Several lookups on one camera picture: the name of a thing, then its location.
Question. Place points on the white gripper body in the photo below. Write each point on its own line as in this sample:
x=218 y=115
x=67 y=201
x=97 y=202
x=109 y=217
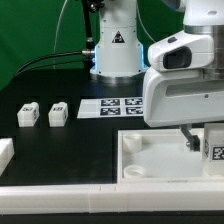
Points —
x=181 y=97

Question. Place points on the white sheet with markers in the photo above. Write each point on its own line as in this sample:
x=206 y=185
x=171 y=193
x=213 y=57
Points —
x=110 y=107

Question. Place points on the black pole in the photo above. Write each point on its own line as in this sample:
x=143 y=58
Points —
x=88 y=30

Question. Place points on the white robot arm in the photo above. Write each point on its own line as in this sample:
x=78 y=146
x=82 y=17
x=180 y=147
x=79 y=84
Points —
x=118 y=56

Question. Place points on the white front obstacle rail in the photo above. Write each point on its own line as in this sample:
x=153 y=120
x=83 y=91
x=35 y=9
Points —
x=178 y=196

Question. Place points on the white left obstacle block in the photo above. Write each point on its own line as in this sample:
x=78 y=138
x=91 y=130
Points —
x=6 y=153

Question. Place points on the white square tabletop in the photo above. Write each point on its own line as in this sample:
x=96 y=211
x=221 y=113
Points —
x=162 y=155

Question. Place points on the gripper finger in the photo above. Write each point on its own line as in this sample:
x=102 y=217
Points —
x=193 y=141

